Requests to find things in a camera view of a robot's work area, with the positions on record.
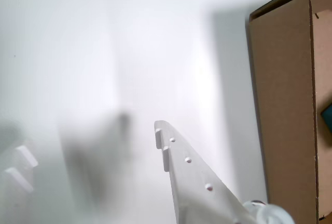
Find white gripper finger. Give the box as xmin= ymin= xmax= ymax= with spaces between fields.
xmin=154 ymin=120 xmax=257 ymax=224
xmin=0 ymin=143 xmax=57 ymax=224

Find blue cube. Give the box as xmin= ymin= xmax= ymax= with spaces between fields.
xmin=320 ymin=104 xmax=332 ymax=128

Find brown cardboard box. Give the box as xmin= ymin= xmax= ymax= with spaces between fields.
xmin=245 ymin=0 xmax=332 ymax=224

